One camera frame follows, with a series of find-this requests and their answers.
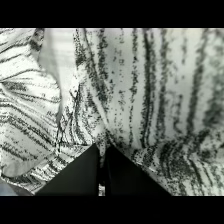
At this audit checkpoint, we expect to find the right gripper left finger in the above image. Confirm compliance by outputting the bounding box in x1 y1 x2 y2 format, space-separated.
34 143 102 197

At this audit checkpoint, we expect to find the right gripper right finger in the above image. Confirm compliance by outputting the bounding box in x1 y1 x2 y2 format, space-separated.
104 145 173 197

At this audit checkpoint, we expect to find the black white striped shirt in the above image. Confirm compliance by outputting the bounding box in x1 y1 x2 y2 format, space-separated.
0 27 224 197

